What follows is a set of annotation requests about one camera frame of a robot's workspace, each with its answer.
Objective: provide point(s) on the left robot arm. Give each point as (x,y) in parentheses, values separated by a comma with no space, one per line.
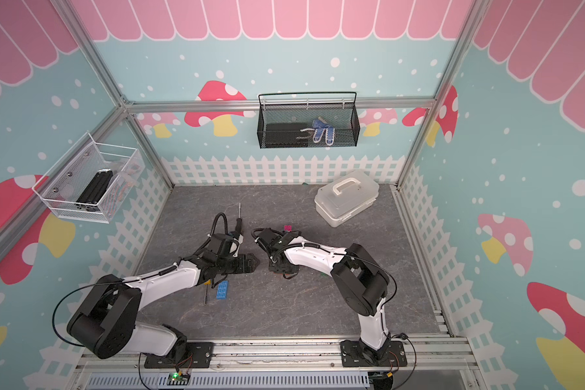
(106,321)

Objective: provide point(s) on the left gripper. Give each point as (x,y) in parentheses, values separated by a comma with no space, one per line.
(241,266)

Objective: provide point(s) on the white plastic storage box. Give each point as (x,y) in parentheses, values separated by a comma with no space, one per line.
(346,197)

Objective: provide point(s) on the yellow black screwdriver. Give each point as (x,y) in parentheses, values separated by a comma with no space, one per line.
(207,286)

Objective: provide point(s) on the long blue lego brick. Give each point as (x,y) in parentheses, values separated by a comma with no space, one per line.
(222,290)

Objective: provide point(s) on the orange black screwdriver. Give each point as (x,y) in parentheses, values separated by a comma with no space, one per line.
(239,222)

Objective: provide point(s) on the green lit circuit board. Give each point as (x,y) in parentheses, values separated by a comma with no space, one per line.
(178,379)

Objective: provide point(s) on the grey cable duct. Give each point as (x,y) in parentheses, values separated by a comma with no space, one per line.
(236,380)

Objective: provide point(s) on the blue white item in basket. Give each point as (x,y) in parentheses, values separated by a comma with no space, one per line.
(321,131)

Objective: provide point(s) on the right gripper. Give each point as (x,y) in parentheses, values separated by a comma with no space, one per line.
(290,272)

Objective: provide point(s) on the white wire mesh basket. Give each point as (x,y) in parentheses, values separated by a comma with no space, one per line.
(62,185)

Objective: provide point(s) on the black item in white basket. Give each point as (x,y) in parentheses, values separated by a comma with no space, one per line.
(94,191)

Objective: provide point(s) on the black box in black basket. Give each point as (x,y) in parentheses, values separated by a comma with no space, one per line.
(285,135)

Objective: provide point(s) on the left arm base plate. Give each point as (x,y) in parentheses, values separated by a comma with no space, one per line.
(185,355)

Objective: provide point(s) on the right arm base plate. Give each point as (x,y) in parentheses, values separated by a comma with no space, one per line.
(358,354)

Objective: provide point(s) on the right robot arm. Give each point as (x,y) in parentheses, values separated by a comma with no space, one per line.
(361,281)

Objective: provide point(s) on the black wire mesh basket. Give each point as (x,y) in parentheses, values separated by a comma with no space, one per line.
(339,108)

